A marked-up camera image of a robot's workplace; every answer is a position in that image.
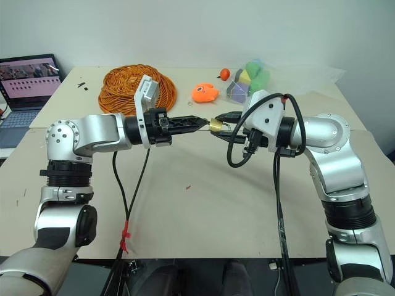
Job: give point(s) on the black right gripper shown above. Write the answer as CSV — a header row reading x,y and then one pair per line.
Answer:
x,y
253,137

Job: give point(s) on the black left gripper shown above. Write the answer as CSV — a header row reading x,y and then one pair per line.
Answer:
x,y
153,123

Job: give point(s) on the brass padlock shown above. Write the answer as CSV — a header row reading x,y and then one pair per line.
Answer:
x,y
215,125

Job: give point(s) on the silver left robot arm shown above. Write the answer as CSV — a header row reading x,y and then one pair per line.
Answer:
x,y
92,129

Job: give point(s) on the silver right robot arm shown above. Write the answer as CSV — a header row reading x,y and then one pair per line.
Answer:
x,y
327,132

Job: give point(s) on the orange plush fish toy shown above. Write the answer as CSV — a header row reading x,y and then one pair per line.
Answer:
x,y
203,93

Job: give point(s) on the clear bag of coloured blocks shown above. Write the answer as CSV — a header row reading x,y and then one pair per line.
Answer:
x,y
247,83

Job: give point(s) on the small orange fruit toy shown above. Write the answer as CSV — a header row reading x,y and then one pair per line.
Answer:
x,y
224,74

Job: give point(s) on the orange woven wicker basket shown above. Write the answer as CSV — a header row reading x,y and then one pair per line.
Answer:
x,y
120,89

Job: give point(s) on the small black parts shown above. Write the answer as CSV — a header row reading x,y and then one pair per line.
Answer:
x,y
82,85

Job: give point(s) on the small white plug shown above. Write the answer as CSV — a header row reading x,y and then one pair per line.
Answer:
x,y
271,265

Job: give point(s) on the open laptop computer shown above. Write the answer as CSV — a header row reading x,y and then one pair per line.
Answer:
x,y
27,83

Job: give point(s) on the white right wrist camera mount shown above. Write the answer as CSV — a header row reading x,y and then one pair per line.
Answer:
x,y
265,112

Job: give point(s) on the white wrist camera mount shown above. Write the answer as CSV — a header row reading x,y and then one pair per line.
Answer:
x,y
265,112
147,89

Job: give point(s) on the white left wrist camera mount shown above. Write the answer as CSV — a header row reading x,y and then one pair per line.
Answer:
x,y
147,89

